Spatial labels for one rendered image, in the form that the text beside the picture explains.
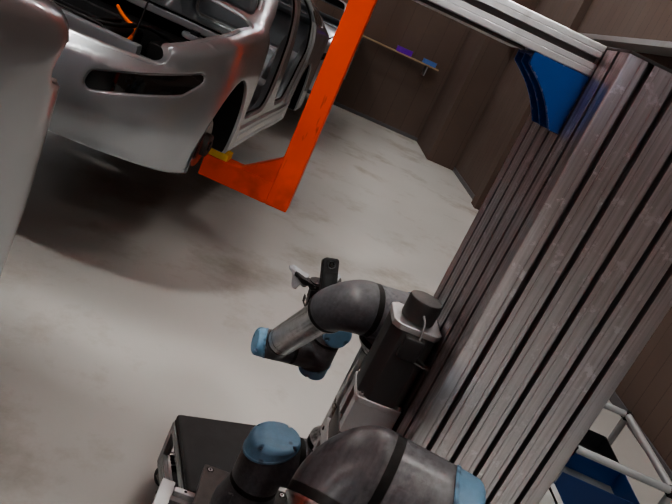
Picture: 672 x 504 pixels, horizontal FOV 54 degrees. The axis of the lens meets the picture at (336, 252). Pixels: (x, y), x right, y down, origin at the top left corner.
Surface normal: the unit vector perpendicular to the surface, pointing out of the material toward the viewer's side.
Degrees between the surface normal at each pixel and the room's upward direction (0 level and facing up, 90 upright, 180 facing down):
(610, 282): 90
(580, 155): 90
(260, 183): 90
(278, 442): 8
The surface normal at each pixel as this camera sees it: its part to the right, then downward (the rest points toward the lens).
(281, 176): -0.10, 0.30
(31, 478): 0.40, -0.86
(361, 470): -0.05, -0.26
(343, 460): -0.15, -0.58
